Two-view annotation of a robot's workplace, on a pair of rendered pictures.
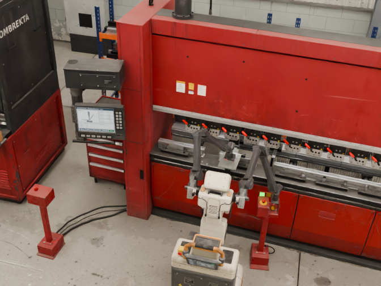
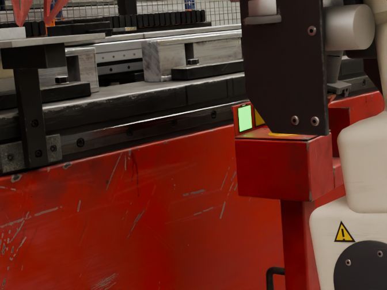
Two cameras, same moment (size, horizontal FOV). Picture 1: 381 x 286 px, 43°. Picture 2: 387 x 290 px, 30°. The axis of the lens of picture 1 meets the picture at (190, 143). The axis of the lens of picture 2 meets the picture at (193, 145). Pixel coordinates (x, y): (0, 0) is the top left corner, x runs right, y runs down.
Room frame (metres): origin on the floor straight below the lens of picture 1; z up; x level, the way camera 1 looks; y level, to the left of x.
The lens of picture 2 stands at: (2.91, 0.56, 1.01)
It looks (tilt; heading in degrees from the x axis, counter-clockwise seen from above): 10 degrees down; 300
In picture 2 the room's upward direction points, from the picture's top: 5 degrees counter-clockwise
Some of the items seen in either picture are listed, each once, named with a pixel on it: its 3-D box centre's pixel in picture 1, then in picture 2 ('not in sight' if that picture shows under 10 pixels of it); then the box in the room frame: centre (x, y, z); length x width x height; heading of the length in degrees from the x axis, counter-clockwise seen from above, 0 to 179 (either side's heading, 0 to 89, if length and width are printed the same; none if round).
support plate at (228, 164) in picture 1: (229, 160); (18, 42); (3.81, -0.39, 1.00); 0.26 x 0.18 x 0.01; 164
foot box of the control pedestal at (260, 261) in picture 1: (259, 256); not in sight; (3.43, -0.76, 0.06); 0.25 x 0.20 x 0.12; 175
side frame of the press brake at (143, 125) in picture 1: (149, 113); not in sight; (4.39, 0.45, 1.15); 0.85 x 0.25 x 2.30; 164
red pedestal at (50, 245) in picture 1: (45, 219); not in sight; (3.48, 1.42, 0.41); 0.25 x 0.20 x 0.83; 164
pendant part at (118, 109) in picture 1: (101, 120); not in sight; (3.80, 0.84, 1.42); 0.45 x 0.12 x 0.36; 88
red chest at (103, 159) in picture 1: (114, 144); not in sight; (4.71, 0.91, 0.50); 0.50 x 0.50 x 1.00; 74
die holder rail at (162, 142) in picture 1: (181, 147); not in sight; (4.11, 0.09, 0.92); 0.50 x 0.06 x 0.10; 74
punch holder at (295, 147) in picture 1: (293, 142); not in sight; (3.79, -0.99, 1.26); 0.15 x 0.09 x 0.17; 74
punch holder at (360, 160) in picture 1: (358, 155); not in sight; (3.62, -1.56, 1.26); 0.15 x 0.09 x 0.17; 74
